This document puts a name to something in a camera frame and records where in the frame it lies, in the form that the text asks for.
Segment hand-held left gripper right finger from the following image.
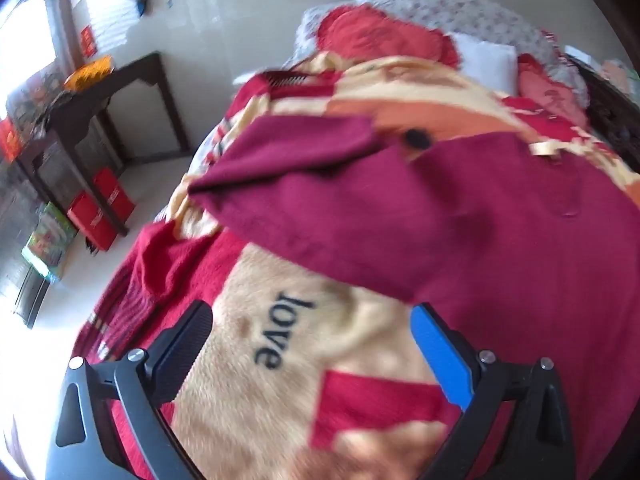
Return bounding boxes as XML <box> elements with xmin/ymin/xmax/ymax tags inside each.
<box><xmin>409</xmin><ymin>301</ymin><xmax>576</xmax><ymax>480</ymax></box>

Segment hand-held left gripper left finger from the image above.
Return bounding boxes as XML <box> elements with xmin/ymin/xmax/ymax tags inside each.
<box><xmin>44</xmin><ymin>300</ymin><xmax>215</xmax><ymax>480</ymax></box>

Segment maroon shirt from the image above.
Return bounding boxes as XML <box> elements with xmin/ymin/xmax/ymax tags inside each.
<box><xmin>187</xmin><ymin>115</ymin><xmax>640</xmax><ymax>480</ymax></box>

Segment printed fleece blanket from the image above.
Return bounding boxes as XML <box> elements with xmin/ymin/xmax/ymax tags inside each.
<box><xmin>60</xmin><ymin>52</ymin><xmax>640</xmax><ymax>480</ymax></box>

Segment red boxes under table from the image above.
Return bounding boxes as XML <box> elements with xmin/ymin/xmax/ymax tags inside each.
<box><xmin>67</xmin><ymin>192</ymin><xmax>118</xmax><ymax>252</ymax></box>

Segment dark wooden cabinet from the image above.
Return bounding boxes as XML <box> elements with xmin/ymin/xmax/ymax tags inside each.
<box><xmin>10</xmin><ymin>265</ymin><xmax>51</xmax><ymax>330</ymax></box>

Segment red gift bag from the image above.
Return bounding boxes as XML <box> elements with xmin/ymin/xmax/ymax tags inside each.
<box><xmin>94</xmin><ymin>167</ymin><xmax>136</xmax><ymax>221</ymax></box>

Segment green colourful box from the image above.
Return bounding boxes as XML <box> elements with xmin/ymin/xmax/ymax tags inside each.
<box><xmin>22</xmin><ymin>202</ymin><xmax>78</xmax><ymax>281</ymax></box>

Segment small red box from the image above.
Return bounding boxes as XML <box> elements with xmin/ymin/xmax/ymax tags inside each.
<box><xmin>0</xmin><ymin>120</ymin><xmax>23</xmax><ymax>162</ymax></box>

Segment dark wooden table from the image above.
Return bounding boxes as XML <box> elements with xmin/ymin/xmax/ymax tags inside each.
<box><xmin>17</xmin><ymin>51</ymin><xmax>191</xmax><ymax>238</ymax></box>

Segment red heart-shaped pillow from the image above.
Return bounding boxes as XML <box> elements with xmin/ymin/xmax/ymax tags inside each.
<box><xmin>317</xmin><ymin>4</ymin><xmax>461</xmax><ymax>68</ymax></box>
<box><xmin>517</xmin><ymin>55</ymin><xmax>591</xmax><ymax>131</ymax></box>

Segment orange plastic basket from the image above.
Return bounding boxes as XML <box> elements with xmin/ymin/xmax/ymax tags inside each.
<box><xmin>64</xmin><ymin>55</ymin><xmax>115</xmax><ymax>92</ymax></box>

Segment colourful printed box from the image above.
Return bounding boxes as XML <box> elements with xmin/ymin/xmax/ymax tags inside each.
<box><xmin>7</xmin><ymin>67</ymin><xmax>71</xmax><ymax>128</ymax></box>

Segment white pillow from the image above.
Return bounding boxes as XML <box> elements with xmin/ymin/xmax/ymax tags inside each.
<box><xmin>447</xmin><ymin>32</ymin><xmax>518</xmax><ymax>96</ymax></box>

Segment dark wooden headboard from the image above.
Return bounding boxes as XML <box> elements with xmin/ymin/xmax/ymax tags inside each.
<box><xmin>565</xmin><ymin>45</ymin><xmax>640</xmax><ymax>171</ymax></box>

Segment floral bed sheet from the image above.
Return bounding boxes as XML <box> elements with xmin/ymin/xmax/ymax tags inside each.
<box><xmin>295</xmin><ymin>0</ymin><xmax>591</xmax><ymax>106</ymax></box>

